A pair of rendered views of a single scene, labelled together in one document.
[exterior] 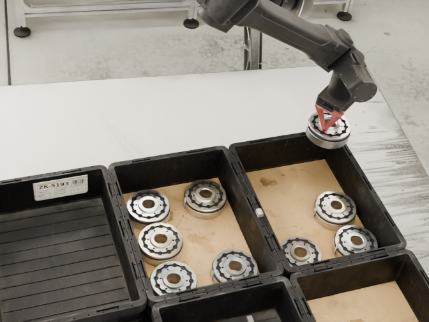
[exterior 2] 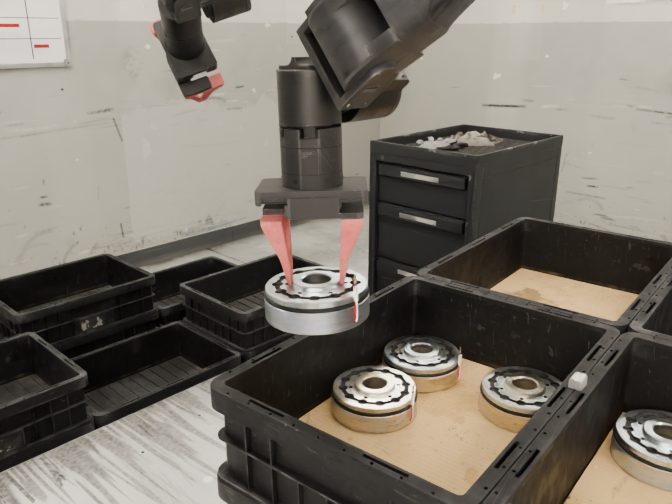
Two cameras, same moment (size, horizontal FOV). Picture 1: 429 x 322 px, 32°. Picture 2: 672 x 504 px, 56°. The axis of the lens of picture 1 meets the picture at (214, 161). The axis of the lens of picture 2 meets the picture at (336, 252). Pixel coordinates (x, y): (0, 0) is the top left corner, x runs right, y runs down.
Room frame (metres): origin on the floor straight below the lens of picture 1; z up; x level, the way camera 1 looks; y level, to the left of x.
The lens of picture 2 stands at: (1.58, 0.27, 1.27)
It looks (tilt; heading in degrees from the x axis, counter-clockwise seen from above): 19 degrees down; 242
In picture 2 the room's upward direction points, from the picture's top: straight up
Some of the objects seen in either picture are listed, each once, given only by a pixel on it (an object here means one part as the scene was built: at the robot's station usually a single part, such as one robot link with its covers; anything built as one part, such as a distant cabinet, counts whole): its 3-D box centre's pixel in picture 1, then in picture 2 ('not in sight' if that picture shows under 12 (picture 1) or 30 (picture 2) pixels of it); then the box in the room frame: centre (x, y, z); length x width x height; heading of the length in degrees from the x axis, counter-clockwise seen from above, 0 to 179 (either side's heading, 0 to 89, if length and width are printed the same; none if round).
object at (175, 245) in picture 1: (160, 240); not in sight; (1.04, 0.10, 0.86); 0.10 x 0.10 x 0.01
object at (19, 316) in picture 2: not in sight; (77, 351); (1.47, -1.59, 0.37); 0.40 x 0.30 x 0.45; 18
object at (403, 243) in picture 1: (313, 196); (430, 363); (1.19, -0.24, 0.92); 0.40 x 0.30 x 0.02; 24
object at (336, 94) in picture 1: (341, 85); (311, 164); (1.32, -0.26, 1.15); 0.10 x 0.07 x 0.07; 151
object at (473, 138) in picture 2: not in sight; (474, 137); (-0.05, -1.68, 0.88); 0.29 x 0.22 x 0.03; 18
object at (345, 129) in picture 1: (329, 125); (316, 286); (1.32, -0.26, 1.03); 0.10 x 0.10 x 0.01
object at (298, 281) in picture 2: (330, 123); (316, 281); (1.32, -0.26, 1.03); 0.05 x 0.05 x 0.01
